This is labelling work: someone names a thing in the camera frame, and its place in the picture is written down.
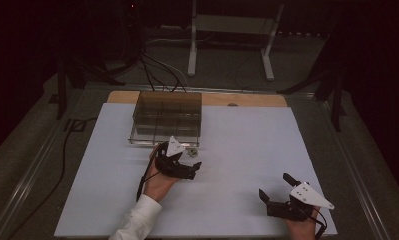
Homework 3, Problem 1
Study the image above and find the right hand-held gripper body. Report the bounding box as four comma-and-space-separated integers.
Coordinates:
266, 181, 336, 222

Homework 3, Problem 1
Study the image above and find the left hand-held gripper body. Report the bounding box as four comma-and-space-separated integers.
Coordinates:
155, 135, 197, 181

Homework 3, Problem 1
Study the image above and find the smoky clear acrylic organizer box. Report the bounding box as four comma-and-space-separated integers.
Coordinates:
132, 90, 203, 138

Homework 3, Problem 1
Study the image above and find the person's left hand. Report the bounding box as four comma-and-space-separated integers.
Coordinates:
142, 143, 182, 204

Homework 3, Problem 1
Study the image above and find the person's right hand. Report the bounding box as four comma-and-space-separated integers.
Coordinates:
285, 205, 322, 240

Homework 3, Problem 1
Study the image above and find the white sheet table cover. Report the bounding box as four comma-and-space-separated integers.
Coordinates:
53, 102, 338, 238

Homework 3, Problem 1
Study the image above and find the black tripod stand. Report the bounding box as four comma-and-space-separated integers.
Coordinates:
48, 49, 126, 121
276, 29, 349, 133

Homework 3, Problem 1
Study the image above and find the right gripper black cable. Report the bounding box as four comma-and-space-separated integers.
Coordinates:
308, 208, 329, 240

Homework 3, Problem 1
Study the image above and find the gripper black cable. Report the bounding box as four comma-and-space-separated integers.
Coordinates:
135, 146, 162, 203
308, 208, 329, 240

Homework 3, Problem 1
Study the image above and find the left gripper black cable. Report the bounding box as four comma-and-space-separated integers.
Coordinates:
135, 146, 162, 203

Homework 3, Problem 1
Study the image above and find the aluminium floor rail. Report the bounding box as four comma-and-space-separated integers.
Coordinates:
0, 119, 66, 240
321, 99, 393, 240
86, 84, 316, 99

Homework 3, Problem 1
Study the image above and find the white floor cable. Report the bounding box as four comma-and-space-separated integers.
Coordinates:
146, 37, 190, 88

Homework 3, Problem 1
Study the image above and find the bundle of black cables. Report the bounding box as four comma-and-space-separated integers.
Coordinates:
137, 49, 188, 93

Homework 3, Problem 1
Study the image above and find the long black floor cable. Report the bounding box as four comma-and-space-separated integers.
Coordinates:
6, 117, 99, 240

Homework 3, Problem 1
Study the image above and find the white metal stand frame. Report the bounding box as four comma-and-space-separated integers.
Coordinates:
187, 0, 285, 82

